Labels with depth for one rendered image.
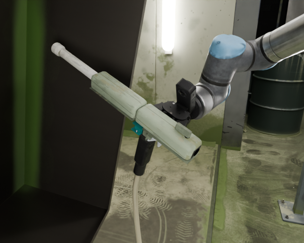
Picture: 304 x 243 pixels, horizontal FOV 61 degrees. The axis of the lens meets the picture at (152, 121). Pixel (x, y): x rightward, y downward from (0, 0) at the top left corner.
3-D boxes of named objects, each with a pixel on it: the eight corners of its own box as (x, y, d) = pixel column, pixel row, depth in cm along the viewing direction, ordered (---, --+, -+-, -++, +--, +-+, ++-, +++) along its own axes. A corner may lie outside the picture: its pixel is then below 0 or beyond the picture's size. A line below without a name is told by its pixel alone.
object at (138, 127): (150, 128, 61) (152, 121, 60) (138, 135, 59) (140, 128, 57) (143, 122, 62) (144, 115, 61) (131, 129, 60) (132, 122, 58)
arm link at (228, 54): (237, 31, 75) (223, 69, 83) (206, 32, 70) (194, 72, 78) (260, 45, 69) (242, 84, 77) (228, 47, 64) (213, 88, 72)
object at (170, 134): (178, 195, 66) (208, 134, 51) (167, 207, 63) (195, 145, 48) (65, 99, 85) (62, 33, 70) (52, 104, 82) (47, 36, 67)
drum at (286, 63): (240, 118, 325) (249, 45, 294) (286, 118, 323) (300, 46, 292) (255, 136, 271) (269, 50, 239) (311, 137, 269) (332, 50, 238)
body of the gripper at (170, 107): (171, 145, 67) (195, 126, 75) (181, 121, 61) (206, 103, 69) (149, 128, 70) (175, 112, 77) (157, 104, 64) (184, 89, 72)
